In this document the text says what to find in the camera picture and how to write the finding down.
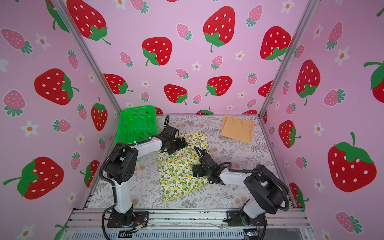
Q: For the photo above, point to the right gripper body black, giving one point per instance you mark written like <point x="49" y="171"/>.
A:
<point x="202" y="169"/>

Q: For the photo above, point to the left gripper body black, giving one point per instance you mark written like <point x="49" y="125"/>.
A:
<point x="173" y="146"/>

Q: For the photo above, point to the lemon print skirt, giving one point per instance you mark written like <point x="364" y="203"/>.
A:
<point x="176" y="170"/>

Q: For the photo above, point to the tan yellow skirt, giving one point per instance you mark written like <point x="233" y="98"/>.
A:
<point x="237" y="129"/>

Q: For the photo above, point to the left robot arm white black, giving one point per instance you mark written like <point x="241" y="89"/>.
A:
<point x="119" y="167"/>

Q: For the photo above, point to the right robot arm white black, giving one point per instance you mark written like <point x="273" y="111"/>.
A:
<point x="269" y="193"/>

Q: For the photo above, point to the green plastic basket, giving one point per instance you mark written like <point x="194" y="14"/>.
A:
<point x="136" y="124"/>

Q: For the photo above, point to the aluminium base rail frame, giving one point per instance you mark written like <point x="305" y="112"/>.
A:
<point x="189" y="224"/>

